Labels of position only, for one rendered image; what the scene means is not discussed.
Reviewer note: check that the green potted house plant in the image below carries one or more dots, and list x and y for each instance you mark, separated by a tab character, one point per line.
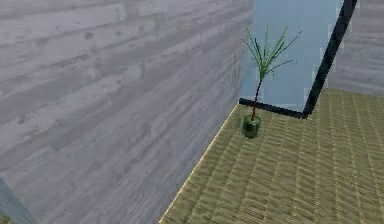
251	127

